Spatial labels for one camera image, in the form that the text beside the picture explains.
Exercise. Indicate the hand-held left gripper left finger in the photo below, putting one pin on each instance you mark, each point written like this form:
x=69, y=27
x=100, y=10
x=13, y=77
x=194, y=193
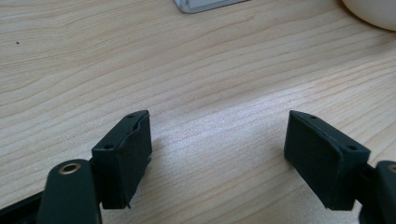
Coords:
x=123, y=161

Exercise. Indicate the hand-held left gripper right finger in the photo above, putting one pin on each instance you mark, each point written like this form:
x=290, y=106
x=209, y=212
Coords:
x=323, y=161

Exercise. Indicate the cream round bowl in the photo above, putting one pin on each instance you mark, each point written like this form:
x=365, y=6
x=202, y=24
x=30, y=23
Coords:
x=372, y=11

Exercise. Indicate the silver flat device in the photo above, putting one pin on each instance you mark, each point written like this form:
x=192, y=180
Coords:
x=202, y=4

